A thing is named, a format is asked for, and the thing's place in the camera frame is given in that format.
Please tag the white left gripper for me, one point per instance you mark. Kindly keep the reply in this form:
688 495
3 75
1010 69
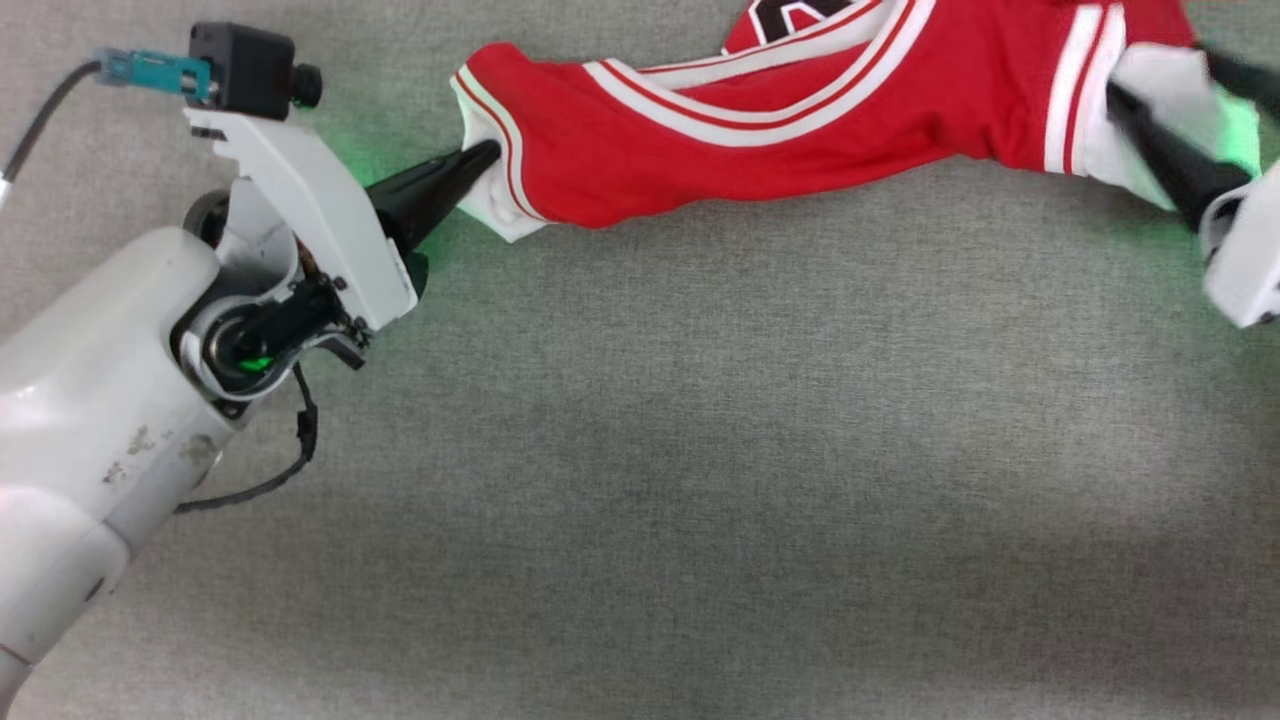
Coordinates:
320 210

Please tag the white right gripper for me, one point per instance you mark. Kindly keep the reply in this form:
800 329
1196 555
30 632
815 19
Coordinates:
1250 260

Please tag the red jersey with white stripes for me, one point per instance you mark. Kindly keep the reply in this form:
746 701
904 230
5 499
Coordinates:
650 150

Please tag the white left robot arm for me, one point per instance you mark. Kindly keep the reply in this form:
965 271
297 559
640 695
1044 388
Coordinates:
100 400

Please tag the grey fabric sofa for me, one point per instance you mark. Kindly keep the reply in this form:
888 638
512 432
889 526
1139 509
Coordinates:
640 450

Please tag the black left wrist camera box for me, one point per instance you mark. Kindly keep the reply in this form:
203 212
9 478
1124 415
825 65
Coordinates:
245 70

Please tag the teal left camera connector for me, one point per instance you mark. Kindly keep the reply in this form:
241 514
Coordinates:
155 72

